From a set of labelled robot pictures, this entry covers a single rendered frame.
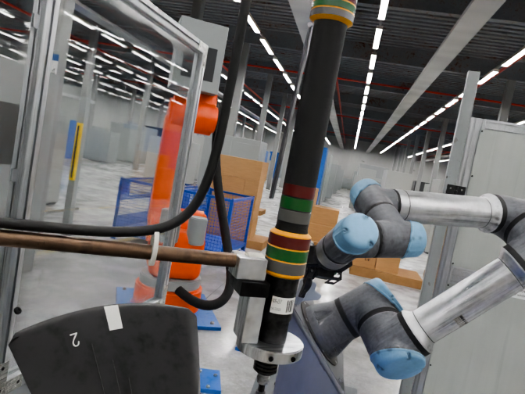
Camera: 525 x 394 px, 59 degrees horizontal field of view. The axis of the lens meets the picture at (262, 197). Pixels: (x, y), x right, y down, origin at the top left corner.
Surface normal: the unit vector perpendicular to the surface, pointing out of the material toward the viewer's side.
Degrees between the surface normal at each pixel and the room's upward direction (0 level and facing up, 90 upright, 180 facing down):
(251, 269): 90
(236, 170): 90
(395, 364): 124
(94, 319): 42
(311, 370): 90
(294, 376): 90
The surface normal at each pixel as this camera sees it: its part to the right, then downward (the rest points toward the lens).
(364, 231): 0.23, -0.40
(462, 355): -0.25, 0.04
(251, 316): 0.33, 0.14
